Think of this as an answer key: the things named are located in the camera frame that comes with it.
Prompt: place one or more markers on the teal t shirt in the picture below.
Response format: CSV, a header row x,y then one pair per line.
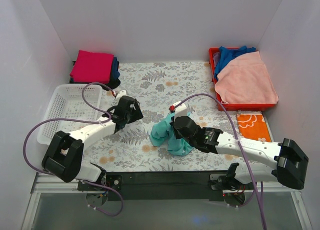
x,y
163,132

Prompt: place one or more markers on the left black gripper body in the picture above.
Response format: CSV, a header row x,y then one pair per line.
x,y
133,110

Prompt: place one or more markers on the blue folded t shirt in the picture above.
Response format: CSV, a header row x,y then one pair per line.
x,y
115,74

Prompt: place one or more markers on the blue crumpled t shirt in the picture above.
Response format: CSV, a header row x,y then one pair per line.
x,y
225,55

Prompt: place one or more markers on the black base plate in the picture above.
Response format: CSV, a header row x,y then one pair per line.
x,y
182,185

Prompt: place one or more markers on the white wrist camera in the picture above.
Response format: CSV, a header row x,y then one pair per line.
x,y
119,94
179,110

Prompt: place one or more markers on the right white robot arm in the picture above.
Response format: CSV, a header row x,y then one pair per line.
x,y
283,162

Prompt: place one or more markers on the red plastic tray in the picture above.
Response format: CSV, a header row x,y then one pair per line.
x,y
232,107

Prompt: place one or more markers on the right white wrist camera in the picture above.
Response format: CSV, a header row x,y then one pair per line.
x,y
179,110

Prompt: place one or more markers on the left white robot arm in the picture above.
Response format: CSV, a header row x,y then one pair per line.
x,y
64,156

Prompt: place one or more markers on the floral table mat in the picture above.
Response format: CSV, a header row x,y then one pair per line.
x,y
157,86

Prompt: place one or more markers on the orange floral towel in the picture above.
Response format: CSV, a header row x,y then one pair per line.
x,y
253,126

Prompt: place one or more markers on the white plastic basket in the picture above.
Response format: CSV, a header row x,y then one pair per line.
x,y
70,101

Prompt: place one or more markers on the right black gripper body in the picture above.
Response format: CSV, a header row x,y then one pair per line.
x,y
174,131

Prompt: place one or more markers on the pink towel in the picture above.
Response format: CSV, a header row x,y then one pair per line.
x,y
245,80

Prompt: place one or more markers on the magenta folded t shirt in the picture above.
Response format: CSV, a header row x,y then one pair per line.
x,y
92,67

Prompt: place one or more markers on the black folded t shirt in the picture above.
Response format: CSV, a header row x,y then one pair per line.
x,y
106,85

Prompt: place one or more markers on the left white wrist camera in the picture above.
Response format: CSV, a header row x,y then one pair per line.
x,y
119,94

